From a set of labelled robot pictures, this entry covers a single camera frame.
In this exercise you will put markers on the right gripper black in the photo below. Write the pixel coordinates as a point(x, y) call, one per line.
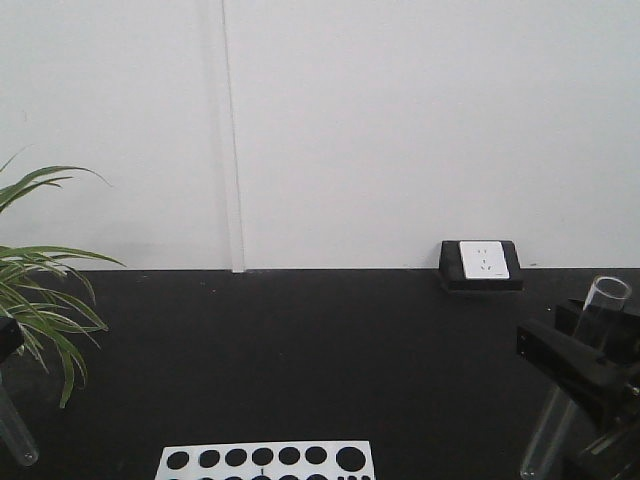
point(614, 453)

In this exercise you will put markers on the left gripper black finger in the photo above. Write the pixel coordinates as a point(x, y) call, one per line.
point(11, 337)

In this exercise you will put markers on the tall glass test tube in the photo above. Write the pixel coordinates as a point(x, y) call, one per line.
point(577, 364)

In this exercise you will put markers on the short glass test tube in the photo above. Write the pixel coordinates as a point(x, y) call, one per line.
point(15, 433)

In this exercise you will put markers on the green potted plant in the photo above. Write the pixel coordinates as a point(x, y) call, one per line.
point(45, 313)

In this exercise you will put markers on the white test tube rack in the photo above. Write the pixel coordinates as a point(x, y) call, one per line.
point(316, 459)

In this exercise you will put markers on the white wall socket black base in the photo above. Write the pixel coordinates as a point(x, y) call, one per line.
point(480, 266)

